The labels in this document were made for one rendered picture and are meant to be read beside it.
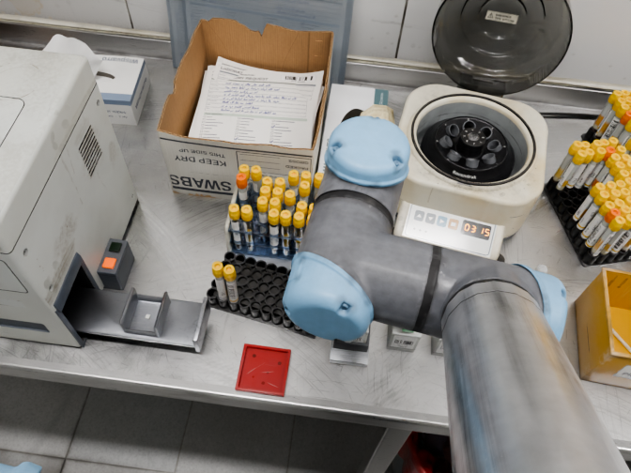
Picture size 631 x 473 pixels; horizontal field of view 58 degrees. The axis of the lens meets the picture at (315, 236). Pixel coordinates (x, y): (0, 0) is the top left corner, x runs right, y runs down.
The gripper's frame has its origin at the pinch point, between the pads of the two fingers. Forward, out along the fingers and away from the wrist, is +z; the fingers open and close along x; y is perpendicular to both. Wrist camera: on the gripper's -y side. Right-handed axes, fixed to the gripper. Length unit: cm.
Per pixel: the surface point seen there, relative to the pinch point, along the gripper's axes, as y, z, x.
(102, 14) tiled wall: 54, -2, -57
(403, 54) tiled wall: -5, -1, -57
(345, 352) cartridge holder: 0.7, 4.7, 3.2
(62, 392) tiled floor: 77, 94, -11
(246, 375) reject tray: 14.0, 5.9, 8.1
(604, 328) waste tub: -33.5, -2.4, -2.1
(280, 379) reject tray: 9.2, 5.9, 8.0
